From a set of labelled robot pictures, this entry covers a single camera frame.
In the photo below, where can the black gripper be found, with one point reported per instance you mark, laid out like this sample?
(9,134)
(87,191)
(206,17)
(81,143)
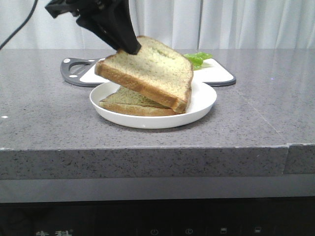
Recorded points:
(109,20)

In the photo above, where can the bread slice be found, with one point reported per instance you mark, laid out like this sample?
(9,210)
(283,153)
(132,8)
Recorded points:
(157,72)
(128,102)

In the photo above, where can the green lettuce leaf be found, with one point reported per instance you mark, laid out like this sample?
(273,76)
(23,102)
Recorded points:
(197,59)

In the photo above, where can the white cutting board grey rim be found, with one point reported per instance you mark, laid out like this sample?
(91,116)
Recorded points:
(81,72)

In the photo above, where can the white curtain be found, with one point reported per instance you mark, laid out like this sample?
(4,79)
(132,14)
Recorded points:
(181,24)

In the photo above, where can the white round plate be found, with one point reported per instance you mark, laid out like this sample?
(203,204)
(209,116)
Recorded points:
(202,99)

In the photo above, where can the black appliance under counter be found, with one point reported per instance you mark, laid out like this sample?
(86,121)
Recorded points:
(292,216)

